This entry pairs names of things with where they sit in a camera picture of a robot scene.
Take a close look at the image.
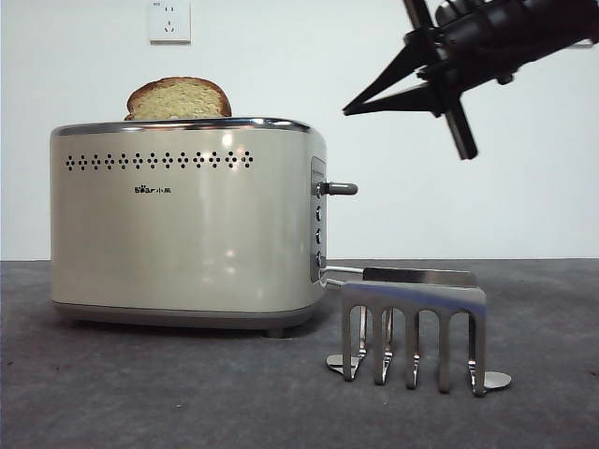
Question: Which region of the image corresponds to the slice of brown-crusted bread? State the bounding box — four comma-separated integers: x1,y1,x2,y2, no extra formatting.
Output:
124,77,233,122

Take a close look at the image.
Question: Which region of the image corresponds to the cream two-slot toaster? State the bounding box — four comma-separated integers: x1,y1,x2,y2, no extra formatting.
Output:
49,116,329,339

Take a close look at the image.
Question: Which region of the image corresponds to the grey toaster lever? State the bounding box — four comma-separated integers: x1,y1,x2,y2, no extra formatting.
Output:
315,181,359,197

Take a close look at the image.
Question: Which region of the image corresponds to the stainless steel toast rack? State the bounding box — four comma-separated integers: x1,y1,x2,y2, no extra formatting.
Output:
325,266,512,398

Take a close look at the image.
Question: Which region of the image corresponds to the white power cable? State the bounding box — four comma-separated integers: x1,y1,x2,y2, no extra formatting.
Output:
323,265,366,288

